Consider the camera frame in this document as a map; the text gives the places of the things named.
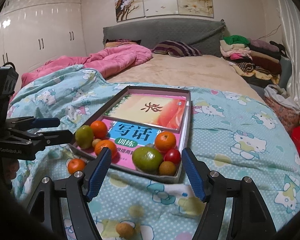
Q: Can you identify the red cherry tomato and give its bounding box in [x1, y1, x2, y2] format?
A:
[164, 148, 182, 166]

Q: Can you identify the pink book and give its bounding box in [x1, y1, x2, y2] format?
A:
[101, 119, 183, 173]

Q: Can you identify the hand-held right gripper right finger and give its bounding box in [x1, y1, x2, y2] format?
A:
[181, 147, 277, 240]

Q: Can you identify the white crumpled cloth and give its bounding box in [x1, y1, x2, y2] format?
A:
[264, 84, 300, 110]

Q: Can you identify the person's left hand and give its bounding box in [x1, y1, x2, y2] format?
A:
[4, 161, 19, 189]

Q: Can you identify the grey padded headboard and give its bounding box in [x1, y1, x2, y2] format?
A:
[102, 19, 226, 55]

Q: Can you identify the round green citrus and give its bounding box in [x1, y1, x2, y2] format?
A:
[75, 125, 94, 149]

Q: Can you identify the red bag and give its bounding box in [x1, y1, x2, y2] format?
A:
[291, 126, 300, 155]

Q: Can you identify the purple striped pillow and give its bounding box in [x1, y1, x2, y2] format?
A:
[152, 41, 202, 57]

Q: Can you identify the light blue cartoon printed blanket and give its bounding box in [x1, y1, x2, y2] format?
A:
[9, 64, 300, 240]

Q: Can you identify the pile of folded clothes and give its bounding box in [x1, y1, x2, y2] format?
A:
[220, 35, 288, 85]

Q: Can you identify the yellow and orange book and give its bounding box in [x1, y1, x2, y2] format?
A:
[104, 93, 188, 133]

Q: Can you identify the large green oval fruit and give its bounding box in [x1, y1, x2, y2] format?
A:
[132, 147, 164, 174]

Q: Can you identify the pink floral bag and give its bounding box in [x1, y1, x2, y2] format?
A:
[265, 96, 300, 128]

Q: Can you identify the orange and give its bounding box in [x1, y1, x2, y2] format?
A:
[154, 132, 177, 153]
[90, 120, 108, 140]
[67, 158, 87, 175]
[94, 140, 118, 158]

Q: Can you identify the pink quilt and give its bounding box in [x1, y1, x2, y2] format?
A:
[21, 44, 153, 84]

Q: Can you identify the white satin curtain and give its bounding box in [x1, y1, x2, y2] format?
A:
[272, 0, 300, 130]

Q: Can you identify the floral wall painting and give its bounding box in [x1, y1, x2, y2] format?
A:
[114, 0, 214, 22]

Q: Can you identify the white glossy wardrobe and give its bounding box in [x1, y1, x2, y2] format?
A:
[0, 0, 89, 80]

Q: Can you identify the shallow grey cardboard box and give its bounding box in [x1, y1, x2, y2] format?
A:
[69, 85, 192, 184]

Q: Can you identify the brown lychee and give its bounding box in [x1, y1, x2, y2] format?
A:
[159, 161, 177, 176]

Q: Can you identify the beige bed sheet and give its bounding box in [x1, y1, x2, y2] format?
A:
[106, 54, 253, 90]

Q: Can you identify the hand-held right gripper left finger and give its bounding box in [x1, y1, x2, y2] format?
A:
[26, 147, 113, 240]

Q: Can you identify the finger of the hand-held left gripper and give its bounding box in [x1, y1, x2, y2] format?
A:
[27, 129, 74, 153]
[6, 116, 61, 132]

